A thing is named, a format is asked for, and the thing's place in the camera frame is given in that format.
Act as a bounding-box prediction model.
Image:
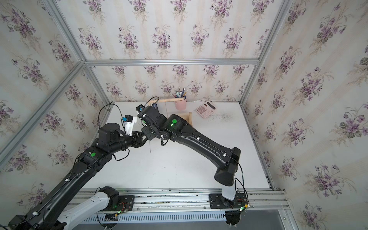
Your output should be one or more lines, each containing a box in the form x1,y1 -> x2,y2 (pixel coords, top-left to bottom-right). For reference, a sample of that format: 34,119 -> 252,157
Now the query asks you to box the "pink calculator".
195,101 -> 217,119

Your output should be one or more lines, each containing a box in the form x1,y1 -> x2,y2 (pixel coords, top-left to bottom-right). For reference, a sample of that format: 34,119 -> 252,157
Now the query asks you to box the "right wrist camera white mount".
136,104 -> 145,114

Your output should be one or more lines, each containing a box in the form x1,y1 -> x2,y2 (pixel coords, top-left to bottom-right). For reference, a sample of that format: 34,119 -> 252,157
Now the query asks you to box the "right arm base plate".
209,193 -> 249,209

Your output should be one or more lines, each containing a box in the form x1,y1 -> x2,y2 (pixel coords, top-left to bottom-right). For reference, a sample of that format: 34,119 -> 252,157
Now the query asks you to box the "pink pen holder cup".
175,97 -> 187,111

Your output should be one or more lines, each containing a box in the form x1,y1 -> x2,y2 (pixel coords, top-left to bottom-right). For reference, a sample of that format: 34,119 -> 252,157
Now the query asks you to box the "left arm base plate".
101,195 -> 135,212

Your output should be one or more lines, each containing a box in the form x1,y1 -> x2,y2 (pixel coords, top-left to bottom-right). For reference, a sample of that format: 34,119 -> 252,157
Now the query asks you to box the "aluminium mounting rail frame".
79,189 -> 298,230

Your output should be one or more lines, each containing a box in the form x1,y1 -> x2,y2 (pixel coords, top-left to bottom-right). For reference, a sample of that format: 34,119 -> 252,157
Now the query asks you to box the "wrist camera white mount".
122,115 -> 137,136
136,104 -> 145,114

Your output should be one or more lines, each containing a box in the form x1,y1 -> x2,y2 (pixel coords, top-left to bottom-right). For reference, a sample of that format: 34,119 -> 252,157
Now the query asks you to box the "wooden jewelry display stand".
147,98 -> 193,125

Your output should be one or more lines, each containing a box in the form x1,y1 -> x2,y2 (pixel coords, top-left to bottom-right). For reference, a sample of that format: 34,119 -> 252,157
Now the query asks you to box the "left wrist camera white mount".
122,115 -> 137,136

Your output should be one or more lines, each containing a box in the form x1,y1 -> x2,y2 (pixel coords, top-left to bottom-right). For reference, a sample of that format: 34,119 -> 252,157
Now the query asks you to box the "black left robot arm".
2,116 -> 147,230

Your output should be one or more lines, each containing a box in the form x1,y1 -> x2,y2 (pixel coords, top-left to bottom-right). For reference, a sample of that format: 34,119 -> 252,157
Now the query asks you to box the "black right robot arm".
136,104 -> 241,202

